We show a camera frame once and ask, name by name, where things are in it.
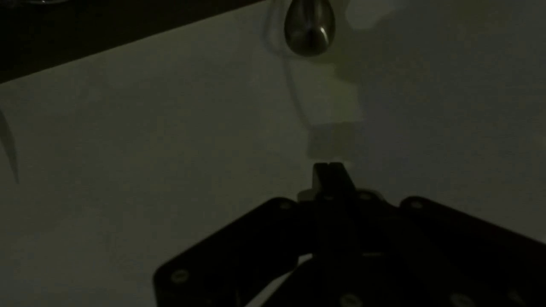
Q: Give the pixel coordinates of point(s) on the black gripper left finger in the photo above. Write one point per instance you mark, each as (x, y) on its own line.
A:
(231, 266)

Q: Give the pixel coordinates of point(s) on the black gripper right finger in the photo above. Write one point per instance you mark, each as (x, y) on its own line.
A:
(425, 254)

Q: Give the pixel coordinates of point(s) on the chrome kitchen tap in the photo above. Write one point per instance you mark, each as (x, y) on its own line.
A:
(309, 26)

